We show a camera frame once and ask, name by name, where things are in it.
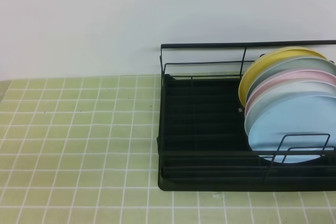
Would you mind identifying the light blue plate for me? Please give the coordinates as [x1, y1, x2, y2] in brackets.
[247, 92, 335, 164]

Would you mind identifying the yellow plate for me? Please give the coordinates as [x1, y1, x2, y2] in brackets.
[238, 47, 327, 107]

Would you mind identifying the pale green plate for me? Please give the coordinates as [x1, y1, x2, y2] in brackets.
[246, 56, 335, 100]

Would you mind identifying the white plate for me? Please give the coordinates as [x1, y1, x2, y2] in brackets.
[244, 79, 335, 135]

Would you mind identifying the pink plate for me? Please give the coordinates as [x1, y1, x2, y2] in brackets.
[245, 68, 335, 116]

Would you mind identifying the black wire dish rack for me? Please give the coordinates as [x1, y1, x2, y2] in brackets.
[157, 40, 335, 191]

